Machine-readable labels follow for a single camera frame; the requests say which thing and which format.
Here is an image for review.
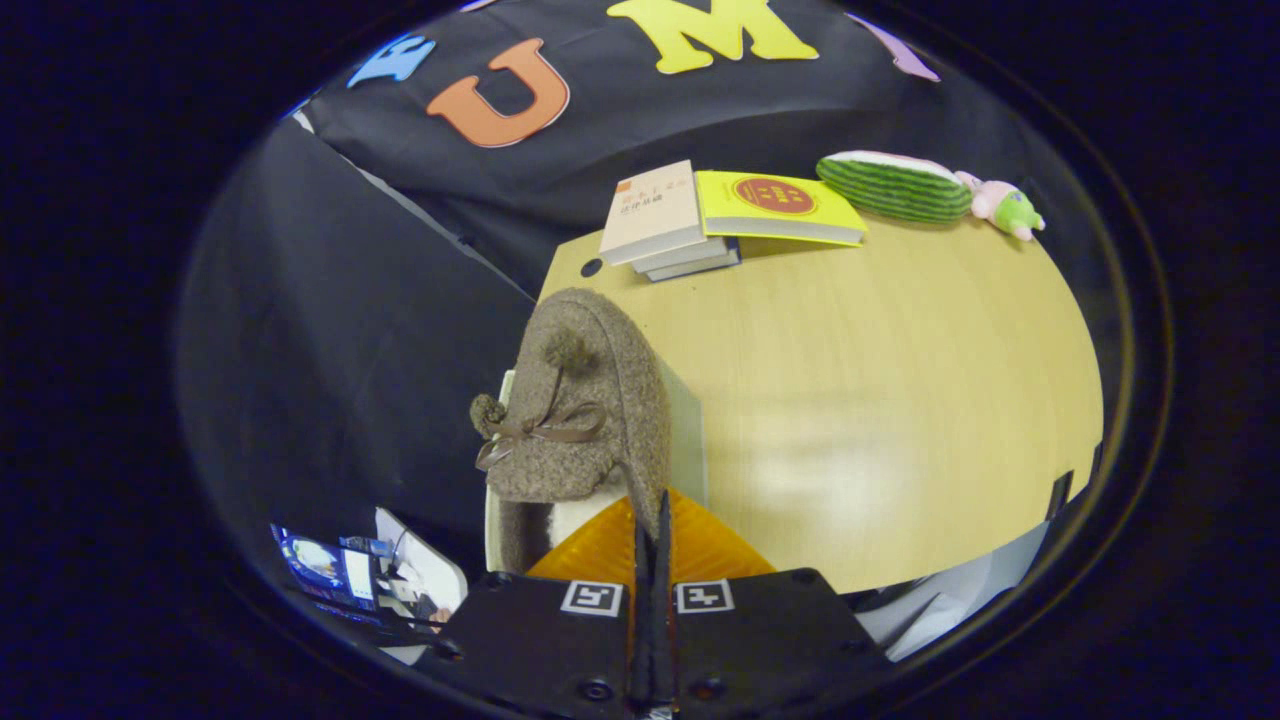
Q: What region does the white sheet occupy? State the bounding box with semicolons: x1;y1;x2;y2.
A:
855;520;1051;663

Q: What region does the black backdrop cloth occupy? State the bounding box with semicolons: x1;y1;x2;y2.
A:
175;0;1091;601

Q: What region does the white book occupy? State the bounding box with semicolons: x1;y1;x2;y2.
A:
630;236;731;275

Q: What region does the pink and green plush toy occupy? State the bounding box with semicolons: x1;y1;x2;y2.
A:
955;170;1047;242

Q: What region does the cream fabric storage box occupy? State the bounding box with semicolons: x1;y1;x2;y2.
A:
484;355;709;576

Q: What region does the watermelon slice plush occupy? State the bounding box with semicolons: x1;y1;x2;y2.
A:
815;150;974;224

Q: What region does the beige book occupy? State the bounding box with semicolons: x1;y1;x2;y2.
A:
599;160;709;267

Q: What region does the yellow book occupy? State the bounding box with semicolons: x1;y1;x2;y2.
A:
695;170;869;248

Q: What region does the thin grey book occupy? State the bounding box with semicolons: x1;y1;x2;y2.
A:
645;240;743;283

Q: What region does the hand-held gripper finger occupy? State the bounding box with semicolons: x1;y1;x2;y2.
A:
652;488;896;720
430;490;656;720

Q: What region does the brown felt shoe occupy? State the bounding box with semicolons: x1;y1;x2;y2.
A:
470;287;673;576

